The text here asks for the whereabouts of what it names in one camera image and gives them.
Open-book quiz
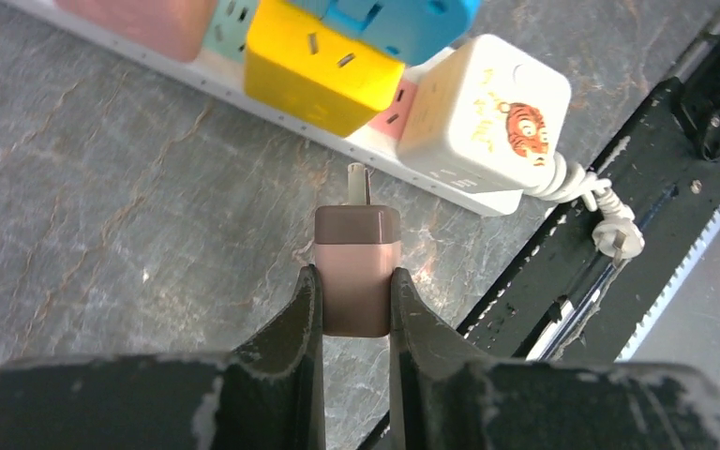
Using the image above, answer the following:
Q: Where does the white cube adapter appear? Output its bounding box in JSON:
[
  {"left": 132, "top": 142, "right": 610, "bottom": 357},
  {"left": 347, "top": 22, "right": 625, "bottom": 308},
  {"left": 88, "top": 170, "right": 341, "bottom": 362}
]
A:
[{"left": 397, "top": 34, "right": 571, "bottom": 193}]

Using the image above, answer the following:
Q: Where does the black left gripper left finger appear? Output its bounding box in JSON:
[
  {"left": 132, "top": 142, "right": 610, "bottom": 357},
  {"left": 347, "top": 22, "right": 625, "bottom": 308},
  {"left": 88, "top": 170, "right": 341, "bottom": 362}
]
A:
[{"left": 0, "top": 266, "right": 325, "bottom": 449}]

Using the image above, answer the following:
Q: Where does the white multicolour power strip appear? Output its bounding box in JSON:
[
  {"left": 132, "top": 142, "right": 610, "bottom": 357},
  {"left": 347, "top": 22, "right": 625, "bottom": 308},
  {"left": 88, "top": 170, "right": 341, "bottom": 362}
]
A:
[{"left": 11, "top": 1, "right": 522, "bottom": 217}]

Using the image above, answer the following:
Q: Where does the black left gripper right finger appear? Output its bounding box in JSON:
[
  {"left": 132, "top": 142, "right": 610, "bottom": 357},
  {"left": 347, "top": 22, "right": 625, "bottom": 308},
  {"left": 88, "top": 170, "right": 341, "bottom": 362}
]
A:
[{"left": 389, "top": 268, "right": 720, "bottom": 449}]

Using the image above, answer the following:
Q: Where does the blue rounded adapter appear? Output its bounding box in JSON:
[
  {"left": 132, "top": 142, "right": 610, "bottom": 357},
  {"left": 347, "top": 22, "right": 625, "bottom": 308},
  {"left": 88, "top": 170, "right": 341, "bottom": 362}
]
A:
[{"left": 294, "top": 0, "right": 482, "bottom": 66}]

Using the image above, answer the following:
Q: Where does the small pink plug adapter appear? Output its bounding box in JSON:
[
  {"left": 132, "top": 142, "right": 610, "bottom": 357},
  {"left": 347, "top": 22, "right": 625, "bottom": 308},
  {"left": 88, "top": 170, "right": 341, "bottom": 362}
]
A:
[{"left": 314, "top": 163, "right": 401, "bottom": 338}]

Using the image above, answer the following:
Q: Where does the pink cube socket adapter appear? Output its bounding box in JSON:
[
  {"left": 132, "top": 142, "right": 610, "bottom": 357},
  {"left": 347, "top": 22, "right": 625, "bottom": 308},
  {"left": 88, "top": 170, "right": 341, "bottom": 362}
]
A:
[{"left": 56, "top": 0, "right": 218, "bottom": 63}]

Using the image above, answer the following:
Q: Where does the white coiled cable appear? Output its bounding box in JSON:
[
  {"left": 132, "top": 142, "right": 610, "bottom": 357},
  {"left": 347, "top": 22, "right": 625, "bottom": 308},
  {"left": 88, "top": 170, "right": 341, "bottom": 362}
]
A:
[{"left": 524, "top": 152, "right": 646, "bottom": 265}]

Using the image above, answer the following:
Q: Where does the yellow cube socket adapter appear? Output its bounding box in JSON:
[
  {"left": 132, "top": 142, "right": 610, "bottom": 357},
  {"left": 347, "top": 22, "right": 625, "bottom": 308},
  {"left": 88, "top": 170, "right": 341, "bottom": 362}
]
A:
[{"left": 244, "top": 1, "right": 405, "bottom": 137}]

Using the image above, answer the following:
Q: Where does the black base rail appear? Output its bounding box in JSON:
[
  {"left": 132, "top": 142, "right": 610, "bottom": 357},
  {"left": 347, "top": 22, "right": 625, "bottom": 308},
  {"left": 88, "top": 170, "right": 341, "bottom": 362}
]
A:
[{"left": 359, "top": 6, "right": 720, "bottom": 450}]

